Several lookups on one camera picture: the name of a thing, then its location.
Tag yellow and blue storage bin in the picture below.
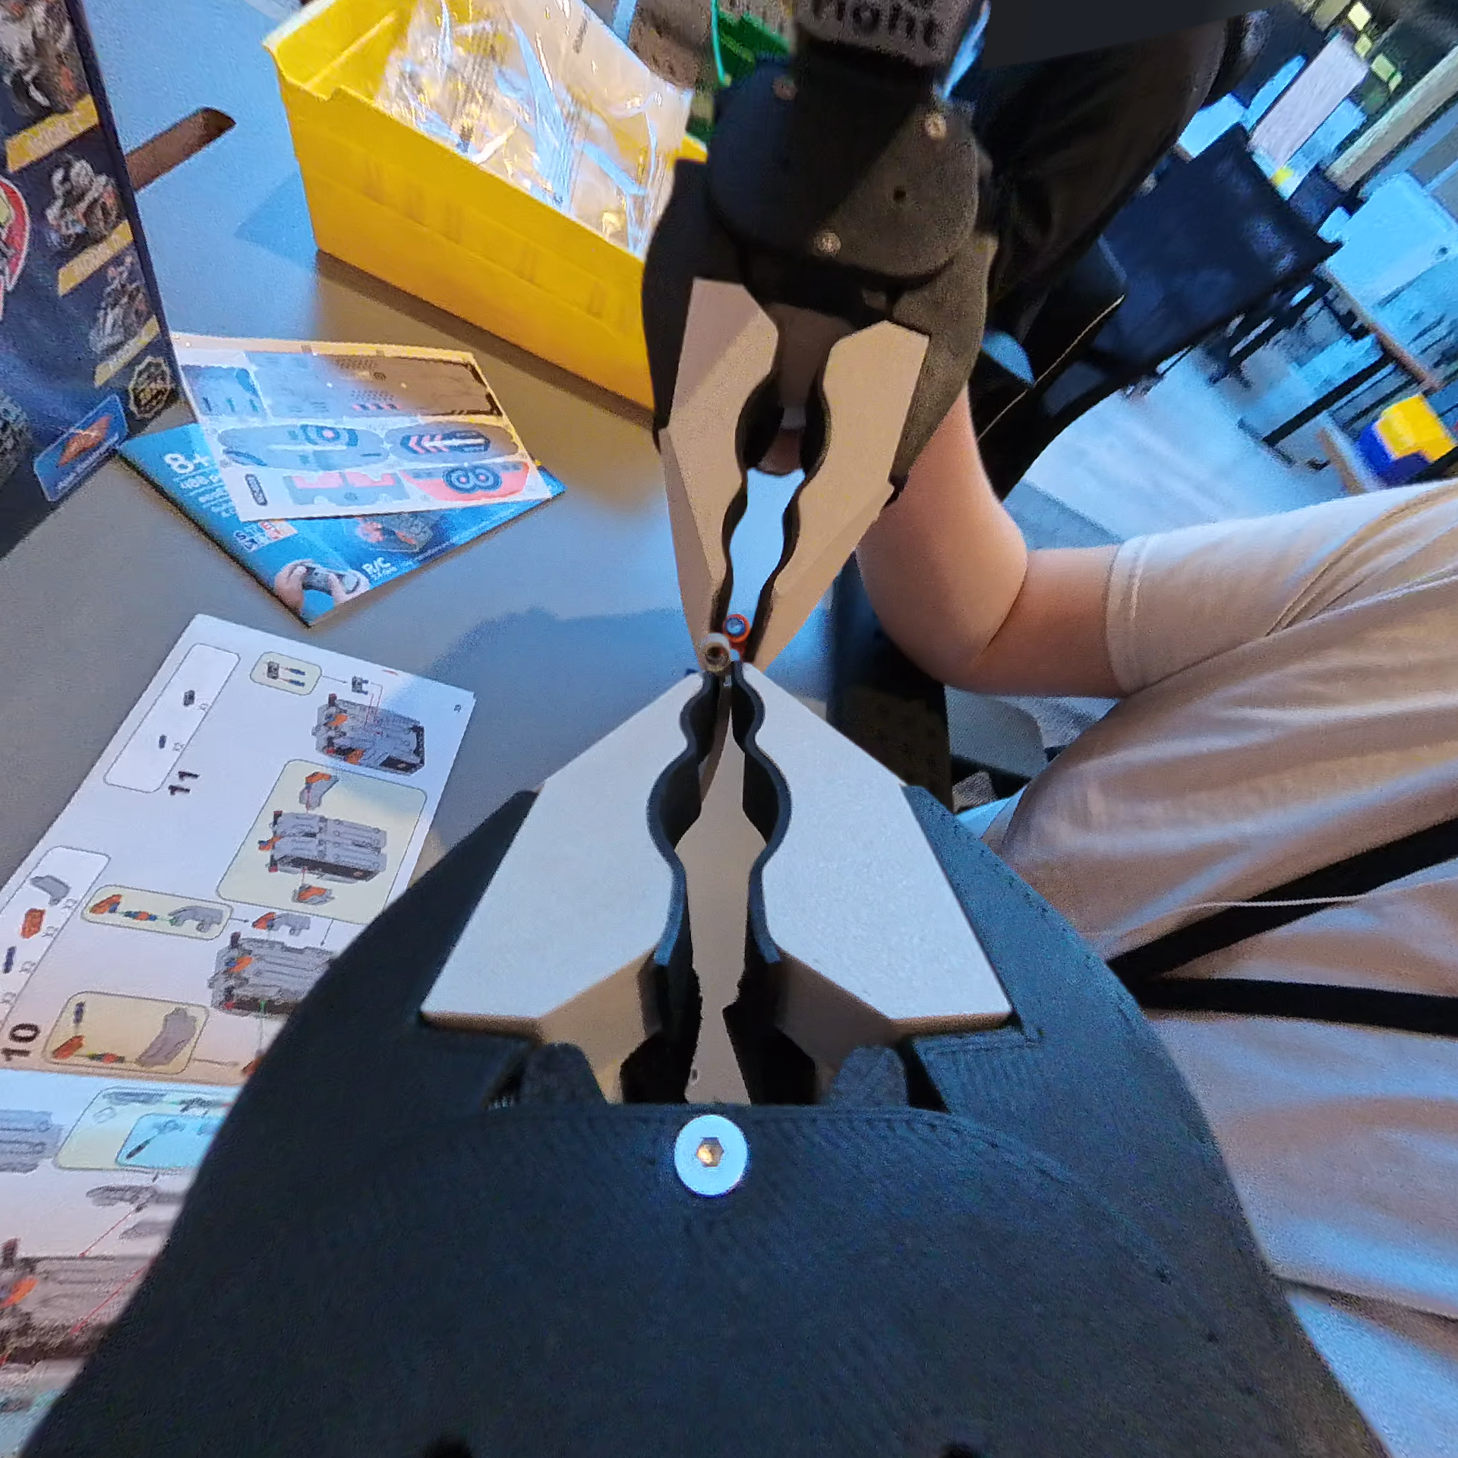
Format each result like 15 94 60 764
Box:
1360 393 1458 487

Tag person's right forearm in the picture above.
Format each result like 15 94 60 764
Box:
853 383 1122 700

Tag dark background chair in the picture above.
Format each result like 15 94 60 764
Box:
1081 124 1350 402

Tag blue robot kit box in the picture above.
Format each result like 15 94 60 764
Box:
0 0 183 560

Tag clear plastic bags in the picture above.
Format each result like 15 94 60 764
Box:
376 0 695 258

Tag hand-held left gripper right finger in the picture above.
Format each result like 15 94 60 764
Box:
727 664 1016 1105

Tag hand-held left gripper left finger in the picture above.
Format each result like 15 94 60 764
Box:
418 671 732 1105

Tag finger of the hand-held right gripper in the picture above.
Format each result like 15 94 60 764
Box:
655 277 784 639
742 322 933 672

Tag grey desk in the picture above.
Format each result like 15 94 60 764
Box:
0 0 845 1458

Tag robot sticker sheet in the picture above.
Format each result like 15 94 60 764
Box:
169 334 546 523

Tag yellow plastic bin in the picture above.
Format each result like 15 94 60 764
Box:
263 0 707 412

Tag open building manual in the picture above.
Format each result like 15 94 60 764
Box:
0 615 477 1448

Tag person in beige shirt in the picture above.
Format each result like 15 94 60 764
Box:
978 480 1458 1458

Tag white background table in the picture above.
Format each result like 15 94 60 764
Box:
1263 171 1458 452

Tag blue instruction booklet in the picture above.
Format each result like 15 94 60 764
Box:
119 422 567 629

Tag black shoulder strap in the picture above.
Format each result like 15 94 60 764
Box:
1110 820 1458 1039

